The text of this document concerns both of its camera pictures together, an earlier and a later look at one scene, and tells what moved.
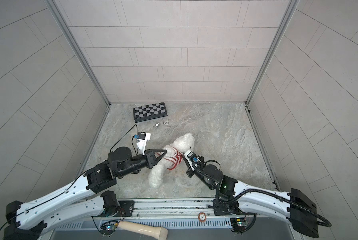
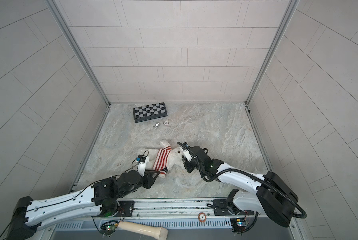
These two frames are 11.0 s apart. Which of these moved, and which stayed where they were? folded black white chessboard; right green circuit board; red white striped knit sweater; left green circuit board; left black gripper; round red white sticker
Moved: left black gripper; red white striped knit sweater
Stayed: round red white sticker; left green circuit board; right green circuit board; folded black white chessboard
